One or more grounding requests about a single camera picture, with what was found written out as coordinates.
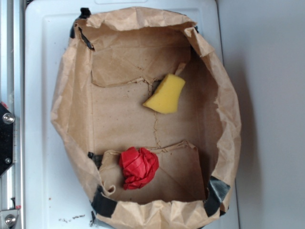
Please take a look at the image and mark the brown paper bag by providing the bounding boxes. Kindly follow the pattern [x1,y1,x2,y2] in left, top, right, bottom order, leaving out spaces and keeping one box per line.
[51,7,241,229]

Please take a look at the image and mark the yellow sponge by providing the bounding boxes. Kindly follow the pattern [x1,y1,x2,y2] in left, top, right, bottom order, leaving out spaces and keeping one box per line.
[142,74,185,114]

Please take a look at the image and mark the black metal bracket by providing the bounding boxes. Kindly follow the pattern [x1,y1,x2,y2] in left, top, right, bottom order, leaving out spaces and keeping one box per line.
[0,102,15,176]

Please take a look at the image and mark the aluminium frame rail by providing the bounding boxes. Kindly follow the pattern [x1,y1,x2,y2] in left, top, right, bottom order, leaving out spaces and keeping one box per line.
[0,0,26,229]

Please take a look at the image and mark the crumpled red cloth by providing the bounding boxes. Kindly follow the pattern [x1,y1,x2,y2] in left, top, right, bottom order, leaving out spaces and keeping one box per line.
[119,147,159,190]

